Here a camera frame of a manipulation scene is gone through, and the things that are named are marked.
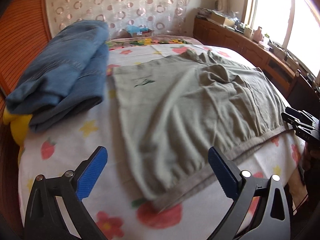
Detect grey-green shorts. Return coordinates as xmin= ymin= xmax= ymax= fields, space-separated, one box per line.
xmin=113 ymin=49 xmax=289 ymax=211

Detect person's right hand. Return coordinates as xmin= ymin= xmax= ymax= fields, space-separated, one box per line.
xmin=302 ymin=142 xmax=320 ymax=171

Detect long wooden side cabinet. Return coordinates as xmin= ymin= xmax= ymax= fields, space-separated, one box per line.
xmin=192 ymin=17 xmax=301 ymax=98

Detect pink bottle on cabinet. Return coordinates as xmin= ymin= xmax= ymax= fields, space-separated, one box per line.
xmin=252 ymin=26 xmax=263 ymax=43

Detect yellow plush toy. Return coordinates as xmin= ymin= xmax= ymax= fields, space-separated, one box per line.
xmin=3 ymin=107 xmax=33 ymax=147

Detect white cup on cabinet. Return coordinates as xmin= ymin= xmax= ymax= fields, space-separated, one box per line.
xmin=244 ymin=27 xmax=253 ymax=39

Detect wooden framed window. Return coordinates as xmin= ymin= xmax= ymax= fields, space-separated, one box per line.
xmin=243 ymin=0 xmax=319 ymax=78

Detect folded blue jeans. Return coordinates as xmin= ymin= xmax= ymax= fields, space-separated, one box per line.
xmin=6 ymin=20 xmax=109 ymax=133

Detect cardboard box on cabinet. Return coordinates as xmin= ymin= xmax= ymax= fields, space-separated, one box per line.
xmin=210 ymin=12 xmax=235 ymax=27

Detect floral pink bed blanket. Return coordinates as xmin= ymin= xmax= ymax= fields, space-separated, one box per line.
xmin=106 ymin=35 xmax=202 ymax=50

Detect box with blue bag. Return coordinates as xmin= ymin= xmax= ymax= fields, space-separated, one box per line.
xmin=126 ymin=25 xmax=153 ymax=37

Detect pink circle sheer curtain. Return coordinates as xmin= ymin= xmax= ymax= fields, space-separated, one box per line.
xmin=46 ymin=0 xmax=190 ymax=39

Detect brown louvered wooden wardrobe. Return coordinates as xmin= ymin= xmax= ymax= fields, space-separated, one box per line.
xmin=0 ymin=0 xmax=52 ymax=98

